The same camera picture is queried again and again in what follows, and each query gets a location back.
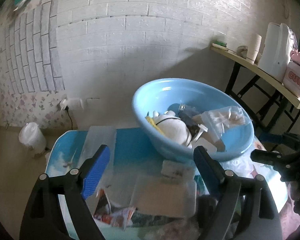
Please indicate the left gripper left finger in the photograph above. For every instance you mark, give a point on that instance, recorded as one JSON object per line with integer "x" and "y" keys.
{"x": 92, "y": 170}

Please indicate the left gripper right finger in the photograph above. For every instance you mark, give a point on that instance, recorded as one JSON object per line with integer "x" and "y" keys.
{"x": 210, "y": 170}

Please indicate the white tissue pack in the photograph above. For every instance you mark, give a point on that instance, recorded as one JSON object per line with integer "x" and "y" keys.
{"x": 176, "y": 170}

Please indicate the white plastic hook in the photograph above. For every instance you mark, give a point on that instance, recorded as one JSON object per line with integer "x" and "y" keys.
{"x": 196, "y": 131}

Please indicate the orange snack packet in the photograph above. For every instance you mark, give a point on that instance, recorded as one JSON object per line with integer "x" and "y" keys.
{"x": 107, "y": 213}

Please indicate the bag of cotton swabs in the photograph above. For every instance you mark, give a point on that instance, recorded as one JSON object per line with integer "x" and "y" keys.
{"x": 223, "y": 120}

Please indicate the white bunny plush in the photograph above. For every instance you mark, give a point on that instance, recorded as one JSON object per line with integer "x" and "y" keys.
{"x": 173, "y": 127}

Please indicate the small clear bottle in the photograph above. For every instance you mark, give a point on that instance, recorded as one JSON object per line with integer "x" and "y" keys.
{"x": 187, "y": 111}

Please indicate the beige plush toy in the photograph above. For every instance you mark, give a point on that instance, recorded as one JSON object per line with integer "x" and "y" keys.
{"x": 211, "y": 141}

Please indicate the bag of reddish snacks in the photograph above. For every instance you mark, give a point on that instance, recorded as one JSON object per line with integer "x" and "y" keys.
{"x": 177, "y": 229}

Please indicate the clear plastic storage box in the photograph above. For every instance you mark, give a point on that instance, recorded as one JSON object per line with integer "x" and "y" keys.
{"x": 97, "y": 136}

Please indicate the light blue plastic basin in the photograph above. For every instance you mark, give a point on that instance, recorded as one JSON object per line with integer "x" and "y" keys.
{"x": 193, "y": 98}

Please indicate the pink white bag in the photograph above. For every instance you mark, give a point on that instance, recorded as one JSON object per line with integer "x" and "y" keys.
{"x": 291, "y": 79}

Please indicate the folding side table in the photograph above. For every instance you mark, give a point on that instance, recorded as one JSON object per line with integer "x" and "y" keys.
{"x": 286, "y": 102}

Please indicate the white appliance on shelf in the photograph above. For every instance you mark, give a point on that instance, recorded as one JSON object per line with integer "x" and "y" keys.
{"x": 278, "y": 44}

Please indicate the paper towel roll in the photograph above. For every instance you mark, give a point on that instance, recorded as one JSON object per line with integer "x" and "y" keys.
{"x": 253, "y": 47}

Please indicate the green sponge on shelf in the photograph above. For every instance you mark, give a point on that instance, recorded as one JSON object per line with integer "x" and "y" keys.
{"x": 221, "y": 43}

